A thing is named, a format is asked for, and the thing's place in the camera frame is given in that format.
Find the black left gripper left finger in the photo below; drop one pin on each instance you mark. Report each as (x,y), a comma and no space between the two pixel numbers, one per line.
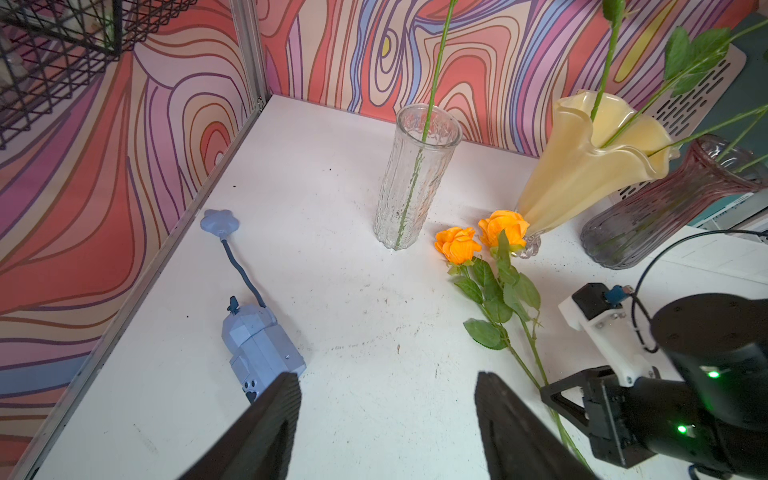
(260,443)

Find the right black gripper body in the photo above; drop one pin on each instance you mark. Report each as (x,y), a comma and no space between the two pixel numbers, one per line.
(629,425)

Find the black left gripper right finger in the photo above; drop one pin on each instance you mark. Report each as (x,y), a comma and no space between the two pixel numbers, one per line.
(517,445)

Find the orange rose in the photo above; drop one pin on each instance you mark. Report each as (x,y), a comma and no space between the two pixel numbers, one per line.
(429,90)
(472,267)
(512,294)

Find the white rose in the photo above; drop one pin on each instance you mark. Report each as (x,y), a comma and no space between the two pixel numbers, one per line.
(686,62)
(614,12)

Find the orange rose back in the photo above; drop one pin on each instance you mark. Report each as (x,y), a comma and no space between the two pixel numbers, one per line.
(429,90)

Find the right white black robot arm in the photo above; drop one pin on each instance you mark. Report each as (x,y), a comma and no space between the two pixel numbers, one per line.
(714,417)

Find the purple ribbed glass vase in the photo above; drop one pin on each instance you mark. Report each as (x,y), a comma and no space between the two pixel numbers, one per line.
(627,232)

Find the yellow ruffled glass vase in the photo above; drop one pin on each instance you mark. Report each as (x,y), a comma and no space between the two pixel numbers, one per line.
(587,159)

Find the white desktop file organizer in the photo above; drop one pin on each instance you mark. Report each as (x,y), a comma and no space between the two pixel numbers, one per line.
(698,103)

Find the clear glass vase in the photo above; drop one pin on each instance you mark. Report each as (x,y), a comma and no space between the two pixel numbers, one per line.
(424,144)

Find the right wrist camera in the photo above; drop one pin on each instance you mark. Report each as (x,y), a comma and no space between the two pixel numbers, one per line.
(600,312)

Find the black wire pen basket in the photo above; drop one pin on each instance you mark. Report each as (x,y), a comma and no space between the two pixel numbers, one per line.
(52,49)

